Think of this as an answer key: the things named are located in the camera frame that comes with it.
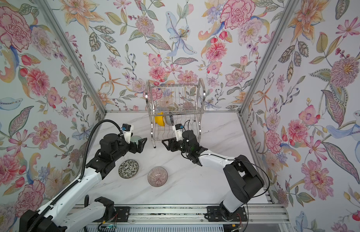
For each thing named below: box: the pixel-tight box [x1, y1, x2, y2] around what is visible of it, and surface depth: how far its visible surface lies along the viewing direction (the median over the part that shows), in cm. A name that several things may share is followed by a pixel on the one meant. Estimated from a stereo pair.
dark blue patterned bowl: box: [165, 115, 175, 126], surface depth 101 cm
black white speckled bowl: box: [118, 159, 140, 179], surface depth 90 cm
